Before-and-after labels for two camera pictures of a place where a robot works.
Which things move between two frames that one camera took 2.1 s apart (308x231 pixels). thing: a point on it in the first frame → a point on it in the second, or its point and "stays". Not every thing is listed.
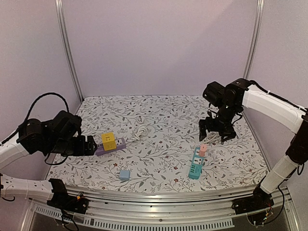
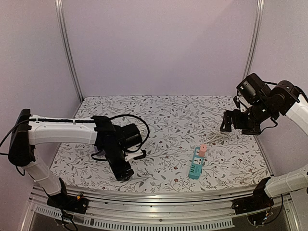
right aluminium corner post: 260,12 stays
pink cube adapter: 203,148 stays
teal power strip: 195,168 stays
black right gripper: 219,128 → 231,119
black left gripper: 81,150 → 121,173
